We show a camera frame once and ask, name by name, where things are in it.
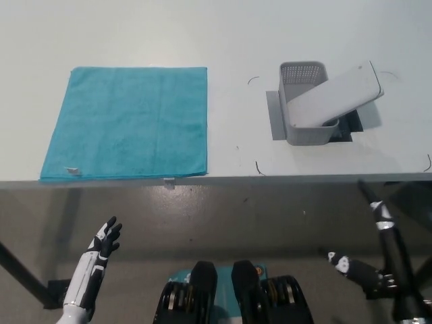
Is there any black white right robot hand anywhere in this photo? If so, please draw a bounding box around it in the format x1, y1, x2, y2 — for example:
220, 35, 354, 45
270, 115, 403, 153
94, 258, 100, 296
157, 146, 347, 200
326, 180, 427, 322

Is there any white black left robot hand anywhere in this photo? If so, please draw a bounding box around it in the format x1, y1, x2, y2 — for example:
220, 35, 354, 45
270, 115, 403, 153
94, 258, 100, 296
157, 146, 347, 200
63, 216, 124, 310

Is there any black floor tape patch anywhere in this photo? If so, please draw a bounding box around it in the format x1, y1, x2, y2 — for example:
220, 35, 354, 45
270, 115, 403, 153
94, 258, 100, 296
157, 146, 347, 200
43, 279, 70, 310
366, 286, 398, 300

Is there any black table leg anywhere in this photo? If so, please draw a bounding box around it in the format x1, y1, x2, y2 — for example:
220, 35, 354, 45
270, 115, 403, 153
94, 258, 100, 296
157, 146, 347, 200
0, 241, 50, 304

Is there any grey perforated plastic basket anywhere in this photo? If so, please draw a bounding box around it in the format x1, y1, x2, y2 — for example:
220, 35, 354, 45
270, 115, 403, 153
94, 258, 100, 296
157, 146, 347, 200
278, 61, 340, 147

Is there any teal microfibre cloth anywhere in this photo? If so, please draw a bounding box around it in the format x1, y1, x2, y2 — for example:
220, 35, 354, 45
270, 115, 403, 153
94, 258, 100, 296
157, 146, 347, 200
39, 66, 209, 186

